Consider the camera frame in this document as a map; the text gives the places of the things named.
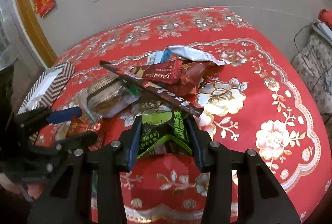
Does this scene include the dark red Golden snack packet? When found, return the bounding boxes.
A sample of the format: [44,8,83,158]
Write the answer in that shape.
[130,60,182,84]

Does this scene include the golden wooden door frame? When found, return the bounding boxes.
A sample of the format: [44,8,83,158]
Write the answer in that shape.
[14,0,58,68]

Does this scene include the floral covered sofa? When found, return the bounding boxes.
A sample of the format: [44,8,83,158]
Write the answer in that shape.
[291,22,332,116]

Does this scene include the long dark chocolate box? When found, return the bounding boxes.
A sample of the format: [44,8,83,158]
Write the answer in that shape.
[100,60,204,117]

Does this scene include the white silver snack packet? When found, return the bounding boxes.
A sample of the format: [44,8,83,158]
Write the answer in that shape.
[164,45,226,66]

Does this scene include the black cable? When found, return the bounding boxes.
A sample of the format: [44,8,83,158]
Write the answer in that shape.
[293,23,332,92]

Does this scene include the chevron striped gift box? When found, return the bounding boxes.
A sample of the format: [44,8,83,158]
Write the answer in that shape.
[17,61,75,115]

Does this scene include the blue white snack packet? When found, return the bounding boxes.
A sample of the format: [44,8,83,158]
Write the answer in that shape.
[146,50,172,65]

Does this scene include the red floral tablecloth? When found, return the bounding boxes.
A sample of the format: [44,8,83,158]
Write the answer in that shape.
[33,6,328,224]

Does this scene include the red cloth on sofa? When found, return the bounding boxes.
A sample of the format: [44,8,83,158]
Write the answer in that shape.
[318,9,332,30]

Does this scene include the glass block door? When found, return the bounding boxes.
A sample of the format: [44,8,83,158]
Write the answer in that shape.
[1,0,18,70]

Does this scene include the clear brown cake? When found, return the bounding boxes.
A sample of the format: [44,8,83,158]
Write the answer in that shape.
[79,73,141,122]

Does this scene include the green snack packet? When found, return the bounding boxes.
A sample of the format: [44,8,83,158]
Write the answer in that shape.
[137,110,192,159]

